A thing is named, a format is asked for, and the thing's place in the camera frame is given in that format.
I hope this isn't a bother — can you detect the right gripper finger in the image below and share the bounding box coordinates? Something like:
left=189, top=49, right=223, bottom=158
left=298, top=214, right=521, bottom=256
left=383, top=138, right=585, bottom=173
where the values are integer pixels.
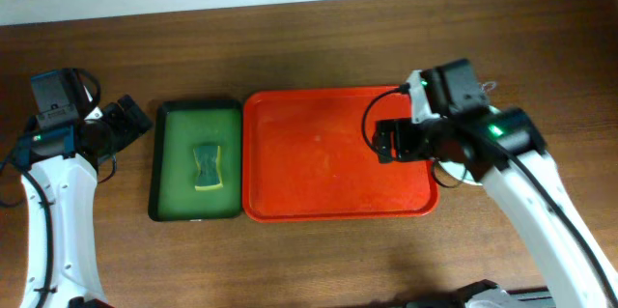
left=374, top=119, right=400, bottom=163
left=395, top=118, right=430, bottom=161

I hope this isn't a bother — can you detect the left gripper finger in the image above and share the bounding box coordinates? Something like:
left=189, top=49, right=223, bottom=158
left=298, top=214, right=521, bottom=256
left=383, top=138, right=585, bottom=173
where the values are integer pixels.
left=101, top=100, right=133, bottom=154
left=118, top=95, right=153, bottom=139

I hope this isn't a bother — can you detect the mint green plate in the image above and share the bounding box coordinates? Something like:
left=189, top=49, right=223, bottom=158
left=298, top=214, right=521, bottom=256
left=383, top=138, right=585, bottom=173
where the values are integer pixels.
left=431, top=161, right=481, bottom=189

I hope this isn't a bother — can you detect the green yellow sponge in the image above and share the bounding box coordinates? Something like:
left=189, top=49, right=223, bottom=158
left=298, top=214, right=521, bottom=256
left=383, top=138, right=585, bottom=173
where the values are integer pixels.
left=193, top=145, right=223, bottom=191

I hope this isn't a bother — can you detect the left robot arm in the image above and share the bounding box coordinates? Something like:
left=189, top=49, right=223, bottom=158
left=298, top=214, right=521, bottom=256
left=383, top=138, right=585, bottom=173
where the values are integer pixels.
left=6, top=68, right=153, bottom=308

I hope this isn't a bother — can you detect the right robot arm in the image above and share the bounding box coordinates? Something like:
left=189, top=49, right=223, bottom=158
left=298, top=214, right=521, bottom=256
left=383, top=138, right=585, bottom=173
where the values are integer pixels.
left=363, top=59, right=617, bottom=307

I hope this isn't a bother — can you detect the dark green soapy tray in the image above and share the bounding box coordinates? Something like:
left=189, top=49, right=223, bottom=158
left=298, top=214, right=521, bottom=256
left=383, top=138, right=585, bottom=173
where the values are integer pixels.
left=148, top=98, right=242, bottom=222

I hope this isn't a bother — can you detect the red plastic tray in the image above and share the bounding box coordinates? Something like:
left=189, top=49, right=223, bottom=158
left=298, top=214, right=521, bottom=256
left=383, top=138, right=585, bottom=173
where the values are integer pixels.
left=242, top=86, right=439, bottom=223

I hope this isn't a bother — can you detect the right black cable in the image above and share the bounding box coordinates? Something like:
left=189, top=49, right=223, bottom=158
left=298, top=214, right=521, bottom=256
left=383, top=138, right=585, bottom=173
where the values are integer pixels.
left=360, top=83, right=618, bottom=308

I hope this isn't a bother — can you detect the black cable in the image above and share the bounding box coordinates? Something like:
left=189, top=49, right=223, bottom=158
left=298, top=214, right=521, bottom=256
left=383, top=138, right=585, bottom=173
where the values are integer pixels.
left=360, top=83, right=618, bottom=308
left=0, top=67, right=118, bottom=308

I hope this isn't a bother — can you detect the left black cable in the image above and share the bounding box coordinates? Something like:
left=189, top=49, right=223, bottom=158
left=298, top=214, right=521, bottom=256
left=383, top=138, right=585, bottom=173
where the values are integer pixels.
left=0, top=67, right=118, bottom=308

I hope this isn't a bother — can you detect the grey aluminium base rail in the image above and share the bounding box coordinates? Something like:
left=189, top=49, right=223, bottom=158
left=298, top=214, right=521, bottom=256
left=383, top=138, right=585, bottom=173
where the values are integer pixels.
left=400, top=287, right=556, bottom=308

